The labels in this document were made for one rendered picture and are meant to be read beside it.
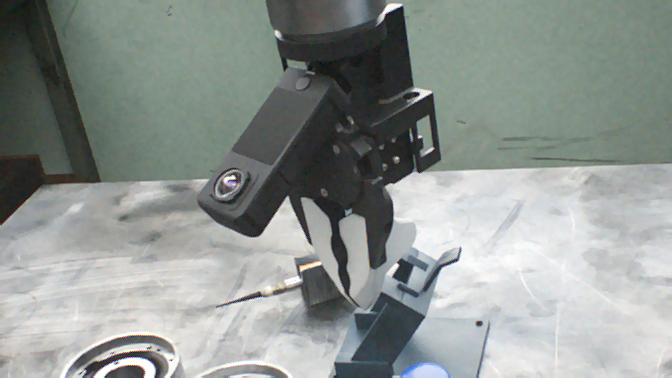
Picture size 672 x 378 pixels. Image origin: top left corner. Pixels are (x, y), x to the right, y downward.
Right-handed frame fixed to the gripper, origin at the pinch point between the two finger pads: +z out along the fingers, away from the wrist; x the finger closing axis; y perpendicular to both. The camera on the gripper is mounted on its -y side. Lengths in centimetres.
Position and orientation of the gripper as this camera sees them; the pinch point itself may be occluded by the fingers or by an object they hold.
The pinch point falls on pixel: (353, 297)
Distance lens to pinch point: 73.7
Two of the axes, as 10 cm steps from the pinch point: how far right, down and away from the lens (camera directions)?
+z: 1.6, 8.7, 4.6
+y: 7.0, -4.3, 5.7
